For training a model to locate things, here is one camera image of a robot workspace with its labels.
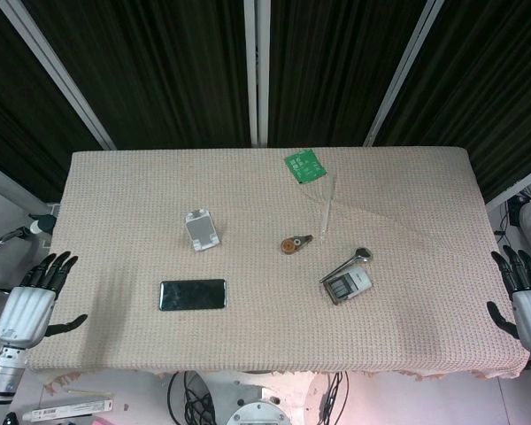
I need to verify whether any black smartphone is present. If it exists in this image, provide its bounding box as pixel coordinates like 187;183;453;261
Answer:
159;278;227;313

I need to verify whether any white frame post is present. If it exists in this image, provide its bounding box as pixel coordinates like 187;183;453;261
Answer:
484;161;531;212
0;157;63;205
0;0;117;151
242;0;272;148
362;0;446;147

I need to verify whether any round grey robot base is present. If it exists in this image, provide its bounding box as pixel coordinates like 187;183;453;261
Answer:
227;399;294;425

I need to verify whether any white date stamp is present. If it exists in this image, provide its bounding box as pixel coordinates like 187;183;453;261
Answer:
323;264;373;306

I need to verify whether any black curtain panel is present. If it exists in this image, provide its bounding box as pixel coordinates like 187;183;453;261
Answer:
0;0;104;203
21;0;254;151
267;0;427;148
374;0;531;201

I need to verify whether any black white background device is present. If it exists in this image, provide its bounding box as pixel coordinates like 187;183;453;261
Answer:
27;213;57;236

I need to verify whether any black cable bundle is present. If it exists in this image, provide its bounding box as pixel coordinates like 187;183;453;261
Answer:
167;370;217;425
319;371;350;425

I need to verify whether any metal spoon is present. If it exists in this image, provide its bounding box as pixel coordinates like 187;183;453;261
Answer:
319;247;373;284

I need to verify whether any white phone stand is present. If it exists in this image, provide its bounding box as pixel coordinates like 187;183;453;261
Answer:
184;207;223;253

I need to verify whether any beige woven tablecloth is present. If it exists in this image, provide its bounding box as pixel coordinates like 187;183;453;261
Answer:
26;147;531;381

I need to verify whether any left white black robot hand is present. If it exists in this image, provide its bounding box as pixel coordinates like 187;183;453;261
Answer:
0;251;89;350

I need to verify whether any long white labelled box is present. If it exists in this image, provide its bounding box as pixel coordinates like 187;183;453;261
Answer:
21;397;115;422

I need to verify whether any green foil packet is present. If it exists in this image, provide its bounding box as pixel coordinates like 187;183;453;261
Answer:
284;149;327;184

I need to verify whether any brown correction tape dispenser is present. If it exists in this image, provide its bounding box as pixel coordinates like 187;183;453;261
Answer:
280;234;314;255

